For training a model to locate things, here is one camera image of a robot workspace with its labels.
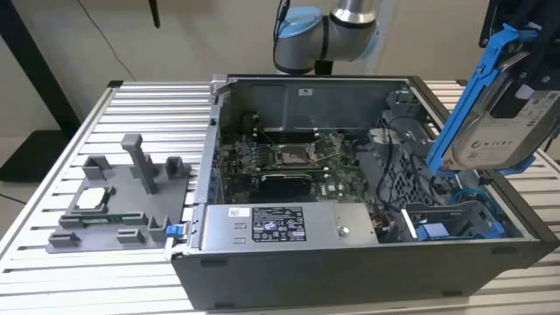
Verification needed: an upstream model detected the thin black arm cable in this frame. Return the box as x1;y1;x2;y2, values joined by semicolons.
274;0;292;32

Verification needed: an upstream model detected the black RAM slot bank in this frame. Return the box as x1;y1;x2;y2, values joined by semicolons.
258;129;320;143

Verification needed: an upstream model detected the blue plastic bay carrier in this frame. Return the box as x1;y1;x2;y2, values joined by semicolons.
415;222;506;242

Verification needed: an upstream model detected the silver CPU chip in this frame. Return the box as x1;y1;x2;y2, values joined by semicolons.
74;188;108;209

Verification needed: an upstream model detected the CPU socket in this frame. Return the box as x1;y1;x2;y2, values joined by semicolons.
274;144;318;167

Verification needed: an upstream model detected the thin black wall cable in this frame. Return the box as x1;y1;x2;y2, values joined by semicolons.
86;0;142;81

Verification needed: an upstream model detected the silver power supply unit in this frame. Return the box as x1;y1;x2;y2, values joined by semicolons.
199;202;380;247

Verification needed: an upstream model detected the black open PC case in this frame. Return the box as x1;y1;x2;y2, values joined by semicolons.
164;73;560;311

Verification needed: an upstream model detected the green RAM stick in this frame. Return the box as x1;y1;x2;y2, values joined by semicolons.
80;215;132;226

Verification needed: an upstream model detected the perforated grey drive cage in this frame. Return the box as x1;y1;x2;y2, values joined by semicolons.
371;108;439;211

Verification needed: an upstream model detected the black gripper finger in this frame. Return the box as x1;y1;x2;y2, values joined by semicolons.
490;0;560;119
479;0;500;49

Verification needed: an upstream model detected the black graphics card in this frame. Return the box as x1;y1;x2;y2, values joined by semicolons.
227;171;316;201

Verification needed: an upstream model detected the metal socket cover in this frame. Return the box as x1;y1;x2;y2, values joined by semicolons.
311;136;348;163

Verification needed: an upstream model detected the black hanging antenna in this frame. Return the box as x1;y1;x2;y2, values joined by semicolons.
147;0;162;30

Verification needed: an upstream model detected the black stand with foot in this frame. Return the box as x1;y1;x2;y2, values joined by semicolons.
0;0;83;183

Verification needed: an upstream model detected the green motherboard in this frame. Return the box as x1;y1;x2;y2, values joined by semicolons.
218;131;374;204

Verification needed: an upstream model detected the hard disk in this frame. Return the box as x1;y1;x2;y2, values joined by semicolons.
427;22;560;178

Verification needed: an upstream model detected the black rear case fan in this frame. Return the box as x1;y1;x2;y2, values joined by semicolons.
240;111;259;133

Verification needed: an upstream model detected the black expansion slot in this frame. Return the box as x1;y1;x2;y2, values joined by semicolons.
262;166;330;172

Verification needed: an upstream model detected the grey parts rack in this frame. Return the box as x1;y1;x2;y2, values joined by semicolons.
46;133;192;255

